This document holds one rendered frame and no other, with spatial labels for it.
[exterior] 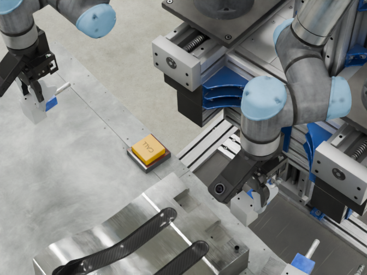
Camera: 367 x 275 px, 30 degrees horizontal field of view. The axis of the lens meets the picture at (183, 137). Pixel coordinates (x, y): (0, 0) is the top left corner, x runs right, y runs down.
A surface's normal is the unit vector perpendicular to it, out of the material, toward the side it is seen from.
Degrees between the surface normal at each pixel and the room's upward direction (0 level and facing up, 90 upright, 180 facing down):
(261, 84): 0
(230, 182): 31
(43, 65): 90
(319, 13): 75
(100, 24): 90
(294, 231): 0
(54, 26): 0
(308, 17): 71
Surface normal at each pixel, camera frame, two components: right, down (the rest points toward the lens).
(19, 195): -0.03, -0.59
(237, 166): -0.43, -0.26
